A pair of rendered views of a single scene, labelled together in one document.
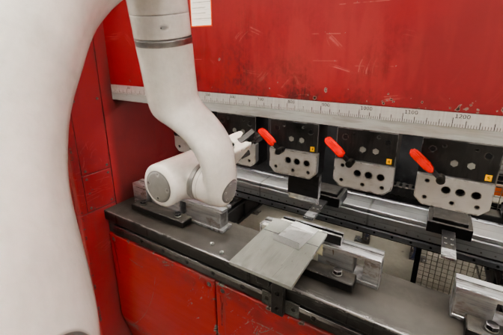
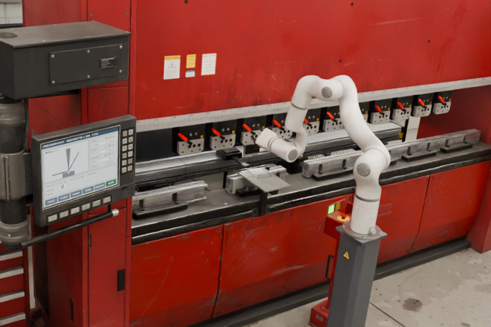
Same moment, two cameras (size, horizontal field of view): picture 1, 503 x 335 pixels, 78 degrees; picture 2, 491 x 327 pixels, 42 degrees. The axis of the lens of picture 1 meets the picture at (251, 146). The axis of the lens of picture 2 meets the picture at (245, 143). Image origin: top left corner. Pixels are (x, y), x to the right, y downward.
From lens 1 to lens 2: 3.17 m
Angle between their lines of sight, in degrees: 63
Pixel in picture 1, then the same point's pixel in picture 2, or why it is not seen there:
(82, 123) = not seen: hidden behind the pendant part
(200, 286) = (212, 235)
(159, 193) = (293, 157)
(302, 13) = (261, 66)
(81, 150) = not seen: hidden behind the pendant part
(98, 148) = not seen: hidden behind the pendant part
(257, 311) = (248, 223)
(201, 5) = (209, 63)
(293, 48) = (256, 82)
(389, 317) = (299, 187)
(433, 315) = (304, 180)
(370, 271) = (282, 175)
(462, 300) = (310, 169)
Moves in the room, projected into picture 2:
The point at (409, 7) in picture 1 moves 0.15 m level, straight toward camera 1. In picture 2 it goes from (297, 64) to (316, 71)
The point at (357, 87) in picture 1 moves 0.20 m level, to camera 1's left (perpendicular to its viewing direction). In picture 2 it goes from (280, 95) to (267, 104)
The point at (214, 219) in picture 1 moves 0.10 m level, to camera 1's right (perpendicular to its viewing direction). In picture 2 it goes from (200, 193) to (208, 186)
